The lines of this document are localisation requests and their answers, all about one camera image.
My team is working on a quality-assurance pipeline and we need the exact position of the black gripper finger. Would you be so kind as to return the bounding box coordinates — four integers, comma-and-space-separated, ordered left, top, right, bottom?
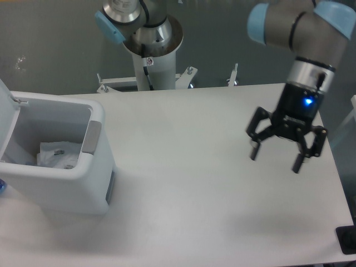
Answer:
292, 126, 328, 174
245, 106, 279, 161

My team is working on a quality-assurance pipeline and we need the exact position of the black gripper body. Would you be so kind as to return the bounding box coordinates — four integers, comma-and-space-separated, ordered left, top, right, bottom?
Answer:
271, 83, 324, 142

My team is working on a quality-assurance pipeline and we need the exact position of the white plastic bag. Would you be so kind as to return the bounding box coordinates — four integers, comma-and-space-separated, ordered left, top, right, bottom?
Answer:
37, 141, 82, 169

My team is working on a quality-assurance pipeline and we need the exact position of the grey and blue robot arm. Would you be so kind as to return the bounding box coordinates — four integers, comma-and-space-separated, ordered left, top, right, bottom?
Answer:
95, 1, 355, 172

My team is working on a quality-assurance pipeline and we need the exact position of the white trash can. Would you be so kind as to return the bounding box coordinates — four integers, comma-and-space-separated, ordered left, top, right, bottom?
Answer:
1, 90, 115, 214

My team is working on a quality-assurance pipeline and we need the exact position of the white trash can lid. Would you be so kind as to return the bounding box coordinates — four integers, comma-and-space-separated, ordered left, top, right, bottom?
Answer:
1, 81, 28, 157

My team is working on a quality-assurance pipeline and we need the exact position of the black device at table corner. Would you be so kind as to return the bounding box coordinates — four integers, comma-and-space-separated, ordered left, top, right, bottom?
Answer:
335, 225, 355, 255

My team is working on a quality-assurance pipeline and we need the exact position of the white pedestal base frame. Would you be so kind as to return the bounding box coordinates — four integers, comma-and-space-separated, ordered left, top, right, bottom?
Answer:
96, 63, 240, 93

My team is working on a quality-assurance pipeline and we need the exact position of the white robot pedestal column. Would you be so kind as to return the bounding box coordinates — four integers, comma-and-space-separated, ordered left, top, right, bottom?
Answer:
123, 15, 184, 91

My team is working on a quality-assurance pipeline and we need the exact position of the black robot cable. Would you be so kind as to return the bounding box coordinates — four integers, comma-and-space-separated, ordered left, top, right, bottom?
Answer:
140, 43, 155, 91

